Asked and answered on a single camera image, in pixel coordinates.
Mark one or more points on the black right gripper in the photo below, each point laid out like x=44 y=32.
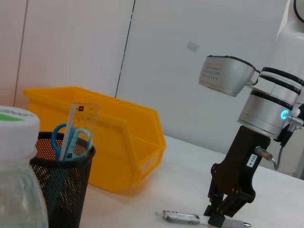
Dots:
x=237 y=166

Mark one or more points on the silver ballpoint pen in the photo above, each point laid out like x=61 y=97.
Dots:
x=180 y=217

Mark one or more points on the clear plastic ruler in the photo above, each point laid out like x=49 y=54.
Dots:
x=82 y=116

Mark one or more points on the blue and teal scissors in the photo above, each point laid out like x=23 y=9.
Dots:
x=57 y=142

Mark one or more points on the clear green-label water bottle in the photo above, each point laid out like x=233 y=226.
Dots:
x=16 y=178

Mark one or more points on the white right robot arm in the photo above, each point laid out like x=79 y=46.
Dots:
x=268 y=109

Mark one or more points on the black mesh pen holder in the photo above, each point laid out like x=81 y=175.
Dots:
x=64 y=190

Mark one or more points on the yellow plastic bin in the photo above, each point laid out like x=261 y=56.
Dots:
x=118 y=133

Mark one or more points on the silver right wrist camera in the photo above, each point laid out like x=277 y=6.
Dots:
x=225 y=73

